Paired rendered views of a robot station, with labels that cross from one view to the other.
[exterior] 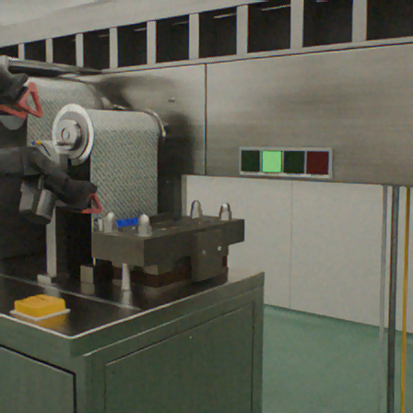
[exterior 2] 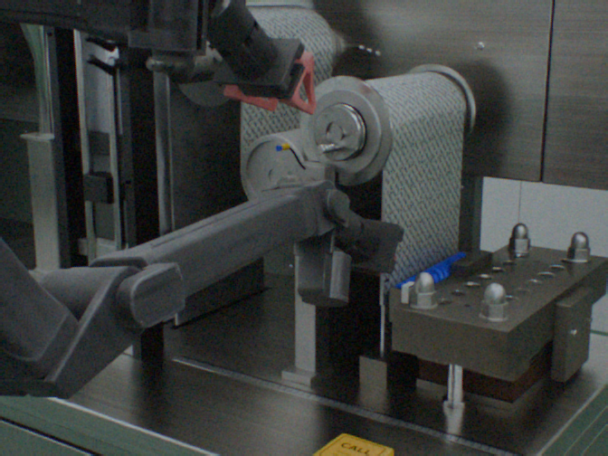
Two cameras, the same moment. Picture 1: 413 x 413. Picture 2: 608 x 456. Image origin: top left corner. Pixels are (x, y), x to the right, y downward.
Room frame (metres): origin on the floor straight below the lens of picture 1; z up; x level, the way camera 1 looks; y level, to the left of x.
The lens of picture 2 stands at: (0.14, 0.39, 1.43)
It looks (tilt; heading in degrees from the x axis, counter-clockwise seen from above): 14 degrees down; 355
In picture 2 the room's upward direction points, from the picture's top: straight up
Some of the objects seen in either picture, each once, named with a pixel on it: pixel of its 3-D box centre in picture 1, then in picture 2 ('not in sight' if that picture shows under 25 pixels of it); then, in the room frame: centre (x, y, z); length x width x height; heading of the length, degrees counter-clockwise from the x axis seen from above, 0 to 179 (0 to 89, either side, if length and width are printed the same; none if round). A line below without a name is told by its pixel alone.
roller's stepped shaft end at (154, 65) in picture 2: not in sight; (164, 62); (1.48, 0.48, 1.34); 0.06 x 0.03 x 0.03; 141
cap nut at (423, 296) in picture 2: (110, 221); (423, 289); (1.30, 0.14, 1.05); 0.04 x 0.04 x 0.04
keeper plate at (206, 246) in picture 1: (207, 254); (574, 333); (1.35, -0.09, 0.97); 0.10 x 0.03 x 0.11; 141
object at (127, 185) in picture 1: (125, 193); (422, 223); (1.44, 0.11, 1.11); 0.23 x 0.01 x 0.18; 141
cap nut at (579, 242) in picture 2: (225, 210); (579, 245); (1.49, -0.14, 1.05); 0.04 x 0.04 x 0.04
